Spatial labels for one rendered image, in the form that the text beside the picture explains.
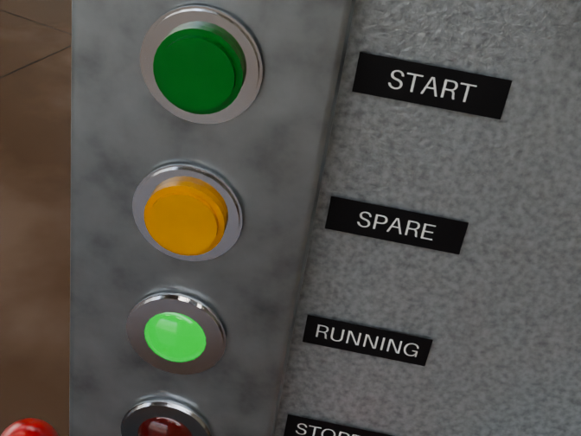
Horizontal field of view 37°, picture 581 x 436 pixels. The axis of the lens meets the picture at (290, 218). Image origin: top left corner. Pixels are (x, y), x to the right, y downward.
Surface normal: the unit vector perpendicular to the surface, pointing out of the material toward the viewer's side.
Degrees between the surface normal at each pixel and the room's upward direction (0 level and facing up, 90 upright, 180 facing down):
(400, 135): 90
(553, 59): 90
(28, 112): 0
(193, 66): 90
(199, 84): 90
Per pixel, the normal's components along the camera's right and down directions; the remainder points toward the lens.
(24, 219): 0.15, -0.83
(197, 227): -0.14, 0.52
